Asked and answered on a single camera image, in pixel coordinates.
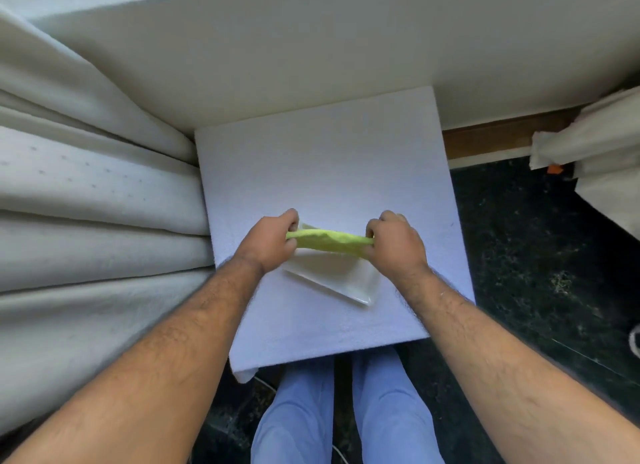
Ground person's right hand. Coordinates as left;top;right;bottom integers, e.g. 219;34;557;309
363;210;429;280

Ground person's left hand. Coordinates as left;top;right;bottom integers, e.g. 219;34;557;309
233;208;300;274

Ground green dough roll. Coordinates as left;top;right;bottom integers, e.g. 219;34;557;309
285;229;375;257

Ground person's left forearm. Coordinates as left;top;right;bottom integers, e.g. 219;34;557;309
0;255;265;464

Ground person's right forearm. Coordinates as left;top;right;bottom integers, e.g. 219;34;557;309
398;265;640;464

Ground white towel table cover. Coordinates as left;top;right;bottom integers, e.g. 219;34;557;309
194;85;477;384

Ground white rectangular plate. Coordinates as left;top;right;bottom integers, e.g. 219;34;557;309
282;222;383;307

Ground wooden skirting board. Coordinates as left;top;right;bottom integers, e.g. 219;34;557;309
442;106;583;161

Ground person's blue trousers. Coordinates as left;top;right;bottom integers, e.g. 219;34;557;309
250;346;446;464

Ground stack of white foam mattresses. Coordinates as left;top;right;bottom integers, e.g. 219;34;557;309
0;6;217;437

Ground beige cloth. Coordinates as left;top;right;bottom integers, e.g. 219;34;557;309
529;85;640;241

